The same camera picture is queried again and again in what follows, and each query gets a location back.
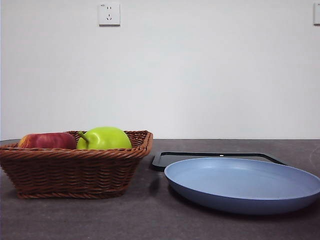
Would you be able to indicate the blue round plate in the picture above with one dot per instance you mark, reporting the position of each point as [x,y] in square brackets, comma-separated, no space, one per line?
[237,182]

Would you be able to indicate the red apple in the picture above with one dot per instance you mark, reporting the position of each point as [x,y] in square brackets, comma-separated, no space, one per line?
[47,140]

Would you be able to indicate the green apple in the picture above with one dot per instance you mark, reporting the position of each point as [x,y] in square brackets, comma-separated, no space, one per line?
[107,138]

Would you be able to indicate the brown woven wicker basket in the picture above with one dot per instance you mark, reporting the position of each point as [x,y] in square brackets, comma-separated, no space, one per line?
[75,172]

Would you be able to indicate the white wall socket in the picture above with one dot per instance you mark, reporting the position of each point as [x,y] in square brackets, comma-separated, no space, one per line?
[109,14]
[317,14]

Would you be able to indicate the black flat tray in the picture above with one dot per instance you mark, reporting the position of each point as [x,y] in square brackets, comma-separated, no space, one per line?
[158,163]

